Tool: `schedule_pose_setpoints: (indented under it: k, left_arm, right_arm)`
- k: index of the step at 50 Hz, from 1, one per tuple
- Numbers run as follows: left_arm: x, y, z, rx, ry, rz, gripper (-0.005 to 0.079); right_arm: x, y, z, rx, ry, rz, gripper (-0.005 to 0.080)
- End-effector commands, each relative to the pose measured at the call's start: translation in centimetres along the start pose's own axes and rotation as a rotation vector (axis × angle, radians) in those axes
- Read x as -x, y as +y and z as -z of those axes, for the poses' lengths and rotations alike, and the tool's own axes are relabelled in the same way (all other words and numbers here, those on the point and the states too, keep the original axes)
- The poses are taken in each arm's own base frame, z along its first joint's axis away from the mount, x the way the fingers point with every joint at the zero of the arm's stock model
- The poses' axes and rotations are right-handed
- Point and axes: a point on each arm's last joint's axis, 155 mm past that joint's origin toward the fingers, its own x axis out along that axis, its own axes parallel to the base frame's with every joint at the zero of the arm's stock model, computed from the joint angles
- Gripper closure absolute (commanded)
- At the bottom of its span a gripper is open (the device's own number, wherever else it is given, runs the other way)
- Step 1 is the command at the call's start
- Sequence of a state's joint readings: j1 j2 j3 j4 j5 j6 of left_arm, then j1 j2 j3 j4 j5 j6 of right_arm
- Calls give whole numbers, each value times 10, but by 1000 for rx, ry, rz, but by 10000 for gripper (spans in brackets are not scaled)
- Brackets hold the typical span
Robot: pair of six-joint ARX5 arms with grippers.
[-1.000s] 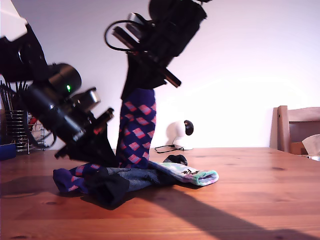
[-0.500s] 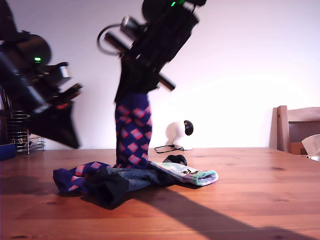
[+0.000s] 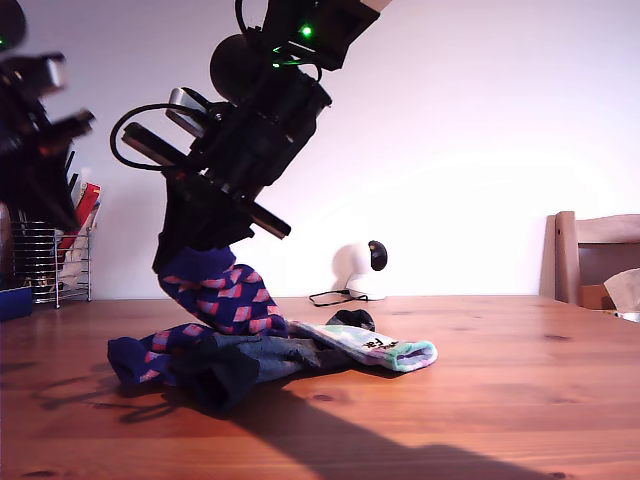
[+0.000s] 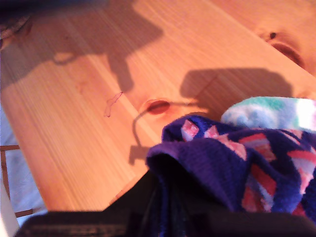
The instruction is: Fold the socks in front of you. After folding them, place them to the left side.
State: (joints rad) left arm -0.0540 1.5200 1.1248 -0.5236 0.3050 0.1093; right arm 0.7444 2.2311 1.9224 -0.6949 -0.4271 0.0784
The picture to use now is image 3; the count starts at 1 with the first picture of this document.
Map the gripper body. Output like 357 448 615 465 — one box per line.
122 102 311 239

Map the purple sock with pink squares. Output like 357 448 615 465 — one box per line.
107 244 291 387

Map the red paper packet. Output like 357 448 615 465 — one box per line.
58 182 104 251

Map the white paper packet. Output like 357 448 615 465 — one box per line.
62 244 92 292

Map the blue box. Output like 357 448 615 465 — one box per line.
0 287 34 322

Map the dark grey sock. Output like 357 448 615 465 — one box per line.
169 333 361 414

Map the small black sock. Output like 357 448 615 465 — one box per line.
327 308 376 332

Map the pastel tie-dye sock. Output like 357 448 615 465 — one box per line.
288 321 439 374

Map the wooden chair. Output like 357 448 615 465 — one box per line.
537 210 640 311

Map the white tissue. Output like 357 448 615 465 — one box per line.
601 268 640 314

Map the chrome wire utensil caddy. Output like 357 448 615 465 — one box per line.
9 219 94 309

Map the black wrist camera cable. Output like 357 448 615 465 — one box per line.
109 103 194 171

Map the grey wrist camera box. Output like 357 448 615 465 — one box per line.
39 53 69 94
166 87 231 146

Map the black security camera cable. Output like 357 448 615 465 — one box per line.
308 288 371 307

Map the white round security camera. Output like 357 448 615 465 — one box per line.
333 239 390 302

